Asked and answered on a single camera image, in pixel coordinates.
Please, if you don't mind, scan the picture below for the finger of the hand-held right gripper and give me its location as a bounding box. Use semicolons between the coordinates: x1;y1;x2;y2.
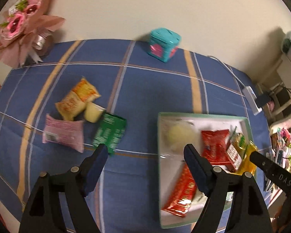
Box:
249;152;291;196

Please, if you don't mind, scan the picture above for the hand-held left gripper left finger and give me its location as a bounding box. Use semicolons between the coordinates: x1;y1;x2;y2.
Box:
18;144;109;233

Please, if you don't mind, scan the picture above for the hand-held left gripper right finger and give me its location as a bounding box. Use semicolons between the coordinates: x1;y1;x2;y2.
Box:
184;144;273;233

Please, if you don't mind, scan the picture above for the pale green cardboard box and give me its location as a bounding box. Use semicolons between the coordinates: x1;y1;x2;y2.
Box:
157;112;257;229

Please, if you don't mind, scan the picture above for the red packet with gold label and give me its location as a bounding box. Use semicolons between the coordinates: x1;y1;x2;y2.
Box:
161;163;198;217

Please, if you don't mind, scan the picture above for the red snack packet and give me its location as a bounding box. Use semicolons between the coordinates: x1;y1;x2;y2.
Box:
201;129;231;167

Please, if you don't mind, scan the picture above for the orange snack packet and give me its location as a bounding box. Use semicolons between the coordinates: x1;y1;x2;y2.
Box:
235;141;257;175

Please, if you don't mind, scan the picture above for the green snack packet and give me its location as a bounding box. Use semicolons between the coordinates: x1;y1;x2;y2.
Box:
92;112;127;156

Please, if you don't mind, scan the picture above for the clear jelly cup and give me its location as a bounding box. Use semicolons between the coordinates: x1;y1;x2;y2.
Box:
164;121;202;156

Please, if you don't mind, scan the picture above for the small red-brown snack packet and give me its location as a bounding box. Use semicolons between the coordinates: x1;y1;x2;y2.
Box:
225;141;243;173

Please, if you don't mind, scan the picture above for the pink snack packet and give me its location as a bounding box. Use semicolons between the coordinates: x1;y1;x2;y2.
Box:
42;114;85;153

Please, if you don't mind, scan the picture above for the yellow jelly cup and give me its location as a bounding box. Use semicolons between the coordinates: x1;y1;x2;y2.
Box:
84;101;106;123

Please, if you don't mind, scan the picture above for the yellow snack packet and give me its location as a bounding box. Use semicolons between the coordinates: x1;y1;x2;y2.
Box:
55;77;101;122

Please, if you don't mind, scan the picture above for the pile of colourful clutter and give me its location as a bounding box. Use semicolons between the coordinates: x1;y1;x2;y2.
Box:
264;124;291;195

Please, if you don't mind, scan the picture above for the black power adapter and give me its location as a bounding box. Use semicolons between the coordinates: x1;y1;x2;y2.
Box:
256;95;272;107

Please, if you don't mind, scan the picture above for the white power strip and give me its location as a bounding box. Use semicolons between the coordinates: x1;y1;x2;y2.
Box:
241;85;263;116

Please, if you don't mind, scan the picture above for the blue plaid tablecloth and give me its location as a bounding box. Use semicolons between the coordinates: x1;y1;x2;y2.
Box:
0;39;273;233

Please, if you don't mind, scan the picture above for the white shelf unit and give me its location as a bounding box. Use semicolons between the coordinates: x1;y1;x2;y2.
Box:
256;51;291;127

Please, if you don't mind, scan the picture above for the teal tin box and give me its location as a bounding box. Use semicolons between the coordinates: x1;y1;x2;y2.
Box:
145;27;182;63

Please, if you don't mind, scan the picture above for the pink flower bouquet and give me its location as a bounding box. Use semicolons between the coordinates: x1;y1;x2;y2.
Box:
0;0;65;68

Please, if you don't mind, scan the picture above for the white cable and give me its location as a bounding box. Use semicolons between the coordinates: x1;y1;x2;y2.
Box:
207;55;248;89

